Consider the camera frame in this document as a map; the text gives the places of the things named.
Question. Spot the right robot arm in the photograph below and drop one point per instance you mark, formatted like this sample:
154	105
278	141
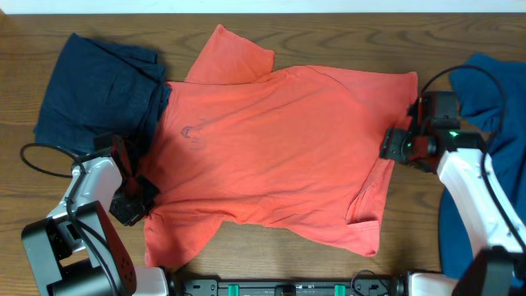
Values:
496	233

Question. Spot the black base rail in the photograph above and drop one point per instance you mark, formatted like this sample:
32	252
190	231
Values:
363	285

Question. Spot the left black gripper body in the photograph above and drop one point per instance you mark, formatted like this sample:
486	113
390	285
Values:
135	199

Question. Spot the folded dark navy garment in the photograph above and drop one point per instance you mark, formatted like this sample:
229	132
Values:
98	88

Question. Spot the coral red t-shirt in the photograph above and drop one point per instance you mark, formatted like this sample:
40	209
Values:
296	148

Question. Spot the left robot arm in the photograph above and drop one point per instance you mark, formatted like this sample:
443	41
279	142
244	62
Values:
75	250

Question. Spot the blue garment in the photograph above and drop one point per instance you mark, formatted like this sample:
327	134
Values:
481	106

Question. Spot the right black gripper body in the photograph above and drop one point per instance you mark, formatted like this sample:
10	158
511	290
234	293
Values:
399	145

